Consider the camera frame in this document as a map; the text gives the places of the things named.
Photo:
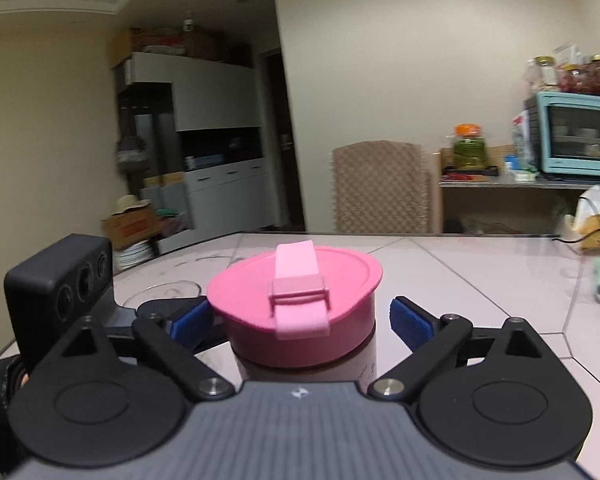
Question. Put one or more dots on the wooden shelf rack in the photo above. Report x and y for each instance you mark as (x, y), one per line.
(499, 205)

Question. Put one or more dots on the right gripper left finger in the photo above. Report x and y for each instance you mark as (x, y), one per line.
(104, 396)

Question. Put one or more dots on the teal toaster oven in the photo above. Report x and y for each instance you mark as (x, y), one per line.
(564, 134)

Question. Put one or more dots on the white grey cabinet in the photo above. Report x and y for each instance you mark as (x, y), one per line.
(207, 175)

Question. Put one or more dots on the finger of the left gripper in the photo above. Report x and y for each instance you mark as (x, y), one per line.
(209, 344)
(172, 307)

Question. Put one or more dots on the pale contents glass jar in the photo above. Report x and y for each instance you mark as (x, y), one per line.
(544, 74)

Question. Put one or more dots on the yellow tissue box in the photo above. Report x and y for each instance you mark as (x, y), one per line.
(583, 227)

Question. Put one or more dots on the straw hat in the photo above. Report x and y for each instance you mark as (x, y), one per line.
(130, 202)

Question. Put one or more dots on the dark doorway door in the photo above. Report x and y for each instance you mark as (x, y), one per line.
(280, 132)

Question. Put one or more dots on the pink Hello Kitty bottle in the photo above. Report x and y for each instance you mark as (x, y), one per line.
(346, 354)

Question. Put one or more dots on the green pickle jar orange lid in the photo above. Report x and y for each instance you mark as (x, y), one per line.
(469, 147)

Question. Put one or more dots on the quilted beige chair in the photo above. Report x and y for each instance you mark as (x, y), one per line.
(380, 187)

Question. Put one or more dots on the pink bottle lid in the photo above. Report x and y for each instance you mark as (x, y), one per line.
(295, 291)

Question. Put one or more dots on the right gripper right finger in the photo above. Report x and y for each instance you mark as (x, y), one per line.
(494, 397)

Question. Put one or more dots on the hanging grey bag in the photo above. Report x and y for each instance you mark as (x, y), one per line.
(131, 156)

